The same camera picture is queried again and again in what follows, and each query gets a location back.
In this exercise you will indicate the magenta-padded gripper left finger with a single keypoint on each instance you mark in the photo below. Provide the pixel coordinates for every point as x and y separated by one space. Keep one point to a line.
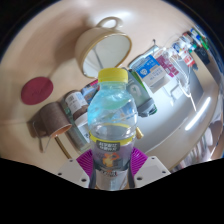
71 170

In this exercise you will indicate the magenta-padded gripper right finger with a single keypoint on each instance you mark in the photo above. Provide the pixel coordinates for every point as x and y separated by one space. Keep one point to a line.
150 168

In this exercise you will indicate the brown mug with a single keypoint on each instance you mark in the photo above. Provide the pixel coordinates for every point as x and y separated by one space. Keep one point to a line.
53 118

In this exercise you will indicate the brown jar with white lid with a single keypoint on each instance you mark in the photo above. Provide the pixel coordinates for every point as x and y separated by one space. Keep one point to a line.
76 103

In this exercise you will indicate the red and white can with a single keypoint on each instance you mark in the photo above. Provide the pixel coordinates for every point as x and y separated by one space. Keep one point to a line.
188 59

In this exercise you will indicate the spoon in cream mug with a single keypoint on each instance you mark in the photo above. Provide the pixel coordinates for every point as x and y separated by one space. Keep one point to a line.
97 56

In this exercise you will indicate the clear yellow-capped drink bottle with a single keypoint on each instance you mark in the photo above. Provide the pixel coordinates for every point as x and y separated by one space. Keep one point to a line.
113 133

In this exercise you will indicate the cream ceramic mug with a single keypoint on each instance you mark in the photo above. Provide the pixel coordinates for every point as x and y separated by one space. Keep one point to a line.
90 40

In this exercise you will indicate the grey shaker bottle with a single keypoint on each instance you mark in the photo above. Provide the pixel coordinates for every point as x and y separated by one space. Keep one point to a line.
143 96

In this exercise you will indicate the flat round red coaster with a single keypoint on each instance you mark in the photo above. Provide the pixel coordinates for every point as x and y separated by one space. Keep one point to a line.
37 90

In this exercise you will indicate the pink packet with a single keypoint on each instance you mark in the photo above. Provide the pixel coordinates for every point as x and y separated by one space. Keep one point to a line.
166 63

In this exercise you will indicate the under-shelf light strip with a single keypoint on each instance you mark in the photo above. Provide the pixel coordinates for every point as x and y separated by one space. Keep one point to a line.
198 113

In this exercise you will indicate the clear glass bottle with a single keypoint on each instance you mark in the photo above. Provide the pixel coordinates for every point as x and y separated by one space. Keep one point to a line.
80 140

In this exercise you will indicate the blue and white carton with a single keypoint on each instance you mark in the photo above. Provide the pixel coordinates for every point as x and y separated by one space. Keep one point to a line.
150 72

